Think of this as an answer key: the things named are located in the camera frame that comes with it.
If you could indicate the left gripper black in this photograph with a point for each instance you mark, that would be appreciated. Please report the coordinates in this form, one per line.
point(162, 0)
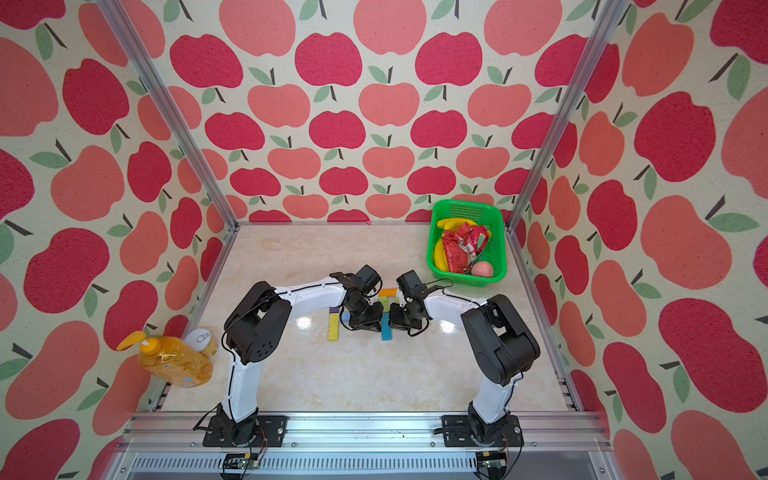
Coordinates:
point(374, 323)

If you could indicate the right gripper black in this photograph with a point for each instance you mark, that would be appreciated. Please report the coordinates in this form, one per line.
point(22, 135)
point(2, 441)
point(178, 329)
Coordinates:
point(395, 321)

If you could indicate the cyan long block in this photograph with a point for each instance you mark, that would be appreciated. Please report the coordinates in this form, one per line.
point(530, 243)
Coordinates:
point(386, 330)

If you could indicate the yellow-green long block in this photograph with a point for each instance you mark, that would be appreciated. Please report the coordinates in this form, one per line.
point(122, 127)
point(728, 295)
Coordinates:
point(333, 327)

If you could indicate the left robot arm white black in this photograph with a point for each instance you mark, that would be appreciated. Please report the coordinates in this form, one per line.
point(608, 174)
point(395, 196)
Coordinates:
point(253, 332)

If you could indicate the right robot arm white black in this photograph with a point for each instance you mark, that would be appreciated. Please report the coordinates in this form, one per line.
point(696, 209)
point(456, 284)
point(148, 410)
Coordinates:
point(502, 345)

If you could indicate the peach fruit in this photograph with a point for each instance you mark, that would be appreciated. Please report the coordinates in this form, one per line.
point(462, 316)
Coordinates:
point(482, 269)

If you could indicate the red snack bag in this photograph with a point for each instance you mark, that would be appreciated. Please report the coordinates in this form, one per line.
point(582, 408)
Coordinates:
point(463, 242)

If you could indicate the green plastic basket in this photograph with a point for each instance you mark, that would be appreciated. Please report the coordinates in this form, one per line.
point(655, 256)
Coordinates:
point(483, 214)

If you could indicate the bananas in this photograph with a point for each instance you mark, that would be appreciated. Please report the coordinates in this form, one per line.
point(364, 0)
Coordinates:
point(438, 256)

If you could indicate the white round container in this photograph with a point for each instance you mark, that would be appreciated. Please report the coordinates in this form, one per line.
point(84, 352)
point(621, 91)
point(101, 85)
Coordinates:
point(202, 341)

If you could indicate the orange soap bottle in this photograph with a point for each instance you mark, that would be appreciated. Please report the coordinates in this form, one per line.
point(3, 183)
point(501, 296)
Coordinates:
point(170, 359)

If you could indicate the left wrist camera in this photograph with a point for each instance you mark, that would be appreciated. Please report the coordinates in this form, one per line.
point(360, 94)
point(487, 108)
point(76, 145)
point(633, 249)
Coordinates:
point(368, 281)

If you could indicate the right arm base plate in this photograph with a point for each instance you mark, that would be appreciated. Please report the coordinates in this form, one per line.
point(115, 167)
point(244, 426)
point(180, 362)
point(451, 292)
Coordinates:
point(470, 431)

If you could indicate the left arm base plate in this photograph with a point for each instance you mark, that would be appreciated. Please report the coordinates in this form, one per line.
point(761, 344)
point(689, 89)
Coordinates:
point(254, 431)

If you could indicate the aluminium front rail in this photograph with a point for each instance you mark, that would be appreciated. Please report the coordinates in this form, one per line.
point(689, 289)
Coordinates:
point(359, 445)

